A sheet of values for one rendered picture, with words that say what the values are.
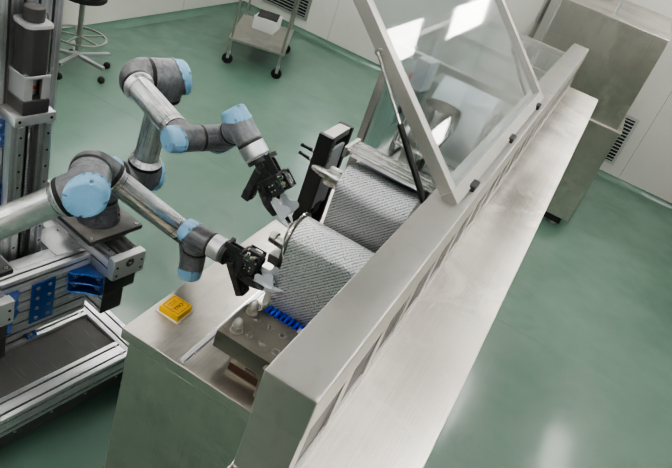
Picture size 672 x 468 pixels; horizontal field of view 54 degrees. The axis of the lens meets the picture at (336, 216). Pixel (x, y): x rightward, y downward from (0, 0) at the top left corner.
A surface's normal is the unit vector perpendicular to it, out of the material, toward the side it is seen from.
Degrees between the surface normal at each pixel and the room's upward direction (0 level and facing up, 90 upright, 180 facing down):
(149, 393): 90
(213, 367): 0
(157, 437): 90
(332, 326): 0
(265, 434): 90
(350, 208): 92
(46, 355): 0
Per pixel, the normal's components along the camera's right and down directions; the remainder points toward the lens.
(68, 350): 0.30, -0.81
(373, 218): -0.44, 0.38
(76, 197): 0.33, 0.52
